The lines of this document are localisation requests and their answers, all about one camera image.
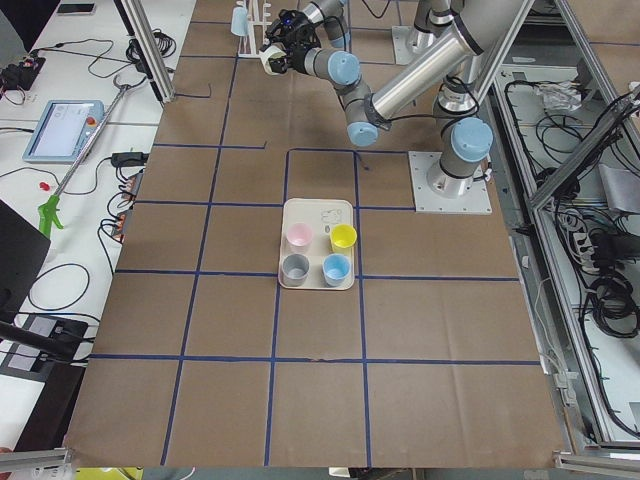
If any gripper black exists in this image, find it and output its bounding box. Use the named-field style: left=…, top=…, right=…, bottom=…
left=265, top=9, right=315, bottom=50
left=268, top=34, right=320, bottom=75

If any white plastic cup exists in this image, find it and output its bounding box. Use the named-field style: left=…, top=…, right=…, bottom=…
left=259, top=44, right=289, bottom=76

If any light blue cup front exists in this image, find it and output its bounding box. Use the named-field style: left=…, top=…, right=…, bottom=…
left=231, top=4, right=249, bottom=37

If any light blue cup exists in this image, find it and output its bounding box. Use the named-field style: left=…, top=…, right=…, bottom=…
left=231, top=4, right=249, bottom=37
left=322, top=253, right=351, bottom=287

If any pink plastic cup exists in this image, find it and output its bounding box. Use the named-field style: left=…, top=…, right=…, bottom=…
left=285, top=222, right=314, bottom=253

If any yellow plastic cup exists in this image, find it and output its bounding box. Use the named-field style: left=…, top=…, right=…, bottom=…
left=329, top=224, right=357, bottom=255

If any grey plastic cup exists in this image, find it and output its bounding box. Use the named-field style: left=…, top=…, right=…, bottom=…
left=280, top=253, right=310, bottom=287

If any light blue cup back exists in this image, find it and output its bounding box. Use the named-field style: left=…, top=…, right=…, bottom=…
left=322, top=253, right=351, bottom=287

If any cream plastic tray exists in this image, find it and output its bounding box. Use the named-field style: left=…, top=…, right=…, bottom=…
left=278, top=198, right=355, bottom=290

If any black power adapter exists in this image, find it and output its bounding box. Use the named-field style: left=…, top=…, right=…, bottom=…
left=110, top=151, right=149, bottom=168

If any black smartphone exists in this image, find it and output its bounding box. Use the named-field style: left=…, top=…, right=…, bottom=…
left=56, top=2, right=96, bottom=15

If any black computer monitor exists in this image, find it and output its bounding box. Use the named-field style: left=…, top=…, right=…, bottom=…
left=0, top=201, right=50, bottom=323

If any white wire cup rack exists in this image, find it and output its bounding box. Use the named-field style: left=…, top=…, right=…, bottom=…
left=235, top=0, right=272, bottom=58

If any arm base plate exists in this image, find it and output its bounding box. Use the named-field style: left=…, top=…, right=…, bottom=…
left=391, top=26, right=417, bottom=65
left=408, top=151, right=492, bottom=215

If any coiled black cable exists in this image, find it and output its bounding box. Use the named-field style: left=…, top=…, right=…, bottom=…
left=125, top=30, right=177, bottom=71

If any aluminium frame post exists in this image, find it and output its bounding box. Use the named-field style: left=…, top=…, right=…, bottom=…
left=114, top=0, right=175, bottom=105

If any green handled reacher grabber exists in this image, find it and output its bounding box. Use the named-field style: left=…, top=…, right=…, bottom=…
left=38, top=75, right=146, bottom=238

